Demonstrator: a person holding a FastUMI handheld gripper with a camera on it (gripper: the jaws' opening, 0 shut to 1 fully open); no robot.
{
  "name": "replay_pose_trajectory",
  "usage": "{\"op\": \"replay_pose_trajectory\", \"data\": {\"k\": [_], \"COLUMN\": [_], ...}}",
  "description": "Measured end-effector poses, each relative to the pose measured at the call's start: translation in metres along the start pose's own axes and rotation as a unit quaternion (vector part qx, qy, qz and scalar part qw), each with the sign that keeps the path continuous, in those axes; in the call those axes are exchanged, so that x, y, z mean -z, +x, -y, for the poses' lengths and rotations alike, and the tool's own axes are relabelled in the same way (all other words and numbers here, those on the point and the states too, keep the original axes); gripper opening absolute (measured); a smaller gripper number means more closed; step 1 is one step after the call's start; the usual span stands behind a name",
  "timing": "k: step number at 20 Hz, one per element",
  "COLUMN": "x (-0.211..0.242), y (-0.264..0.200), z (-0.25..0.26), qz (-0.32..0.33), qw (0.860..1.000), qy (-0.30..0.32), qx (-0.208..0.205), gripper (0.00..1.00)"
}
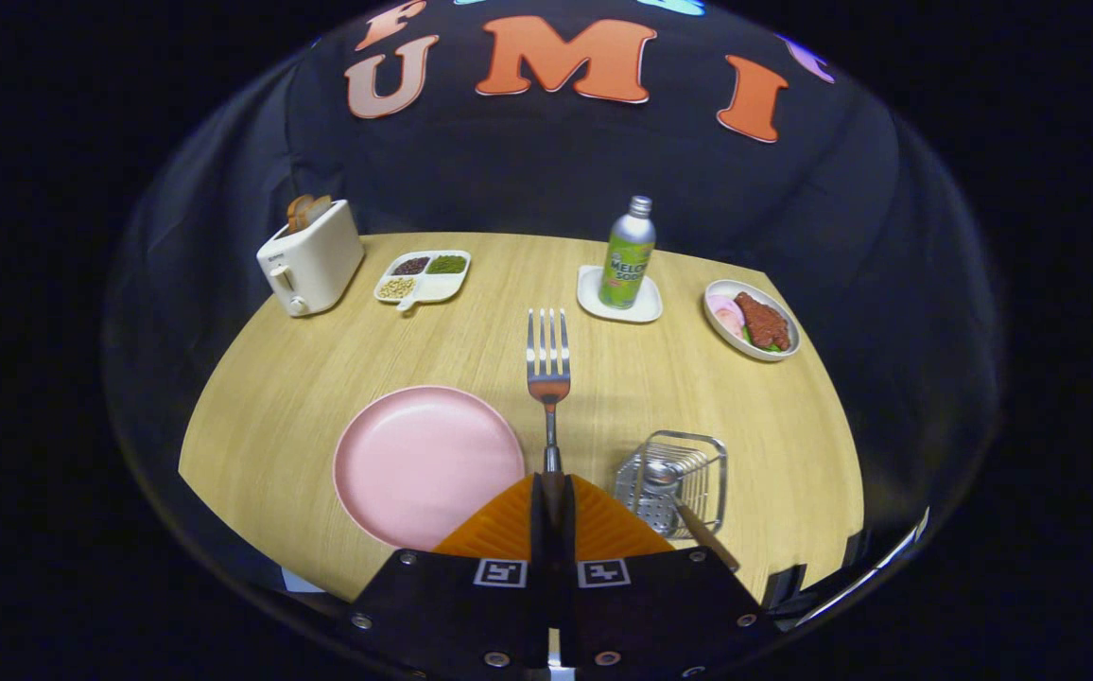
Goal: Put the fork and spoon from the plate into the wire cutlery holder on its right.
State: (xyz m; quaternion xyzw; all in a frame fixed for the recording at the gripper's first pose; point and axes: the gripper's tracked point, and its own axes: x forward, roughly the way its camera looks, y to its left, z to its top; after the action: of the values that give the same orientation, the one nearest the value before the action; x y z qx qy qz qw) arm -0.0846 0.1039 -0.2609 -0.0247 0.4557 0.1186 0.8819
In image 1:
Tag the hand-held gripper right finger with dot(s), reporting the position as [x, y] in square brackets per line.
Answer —
[660, 615]

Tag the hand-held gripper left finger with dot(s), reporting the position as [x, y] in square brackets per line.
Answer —
[452, 615]

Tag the black table clamp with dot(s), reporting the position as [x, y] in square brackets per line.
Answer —
[783, 586]
[857, 549]

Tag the metal drainer tray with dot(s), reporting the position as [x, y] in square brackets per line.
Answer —
[698, 473]

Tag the pink round plate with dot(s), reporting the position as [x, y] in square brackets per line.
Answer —
[424, 468]

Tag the green lettuce leaf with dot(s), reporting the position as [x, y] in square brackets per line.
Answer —
[766, 348]

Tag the white oval food plate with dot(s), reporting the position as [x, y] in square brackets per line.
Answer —
[719, 326]

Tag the pink ham slices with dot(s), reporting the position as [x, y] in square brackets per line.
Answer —
[726, 312]

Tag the brown fried meat piece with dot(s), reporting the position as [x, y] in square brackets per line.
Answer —
[762, 322]

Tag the white square coaster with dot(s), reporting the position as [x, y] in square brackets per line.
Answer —
[589, 298]

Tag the white divided dish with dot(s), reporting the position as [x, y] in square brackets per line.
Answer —
[438, 287]

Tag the pile of yellow soybeans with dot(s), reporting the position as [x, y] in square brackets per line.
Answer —
[396, 288]

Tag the pile of green beans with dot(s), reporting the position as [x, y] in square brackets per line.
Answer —
[447, 264]

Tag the pile of dark red beans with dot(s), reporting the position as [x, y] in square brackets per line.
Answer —
[410, 266]

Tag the green label soda bottle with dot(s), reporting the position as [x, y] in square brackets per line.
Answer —
[627, 260]

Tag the cream white toaster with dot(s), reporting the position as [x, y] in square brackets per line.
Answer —
[315, 270]

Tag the toasted bread slice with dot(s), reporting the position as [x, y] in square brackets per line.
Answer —
[320, 208]
[297, 213]

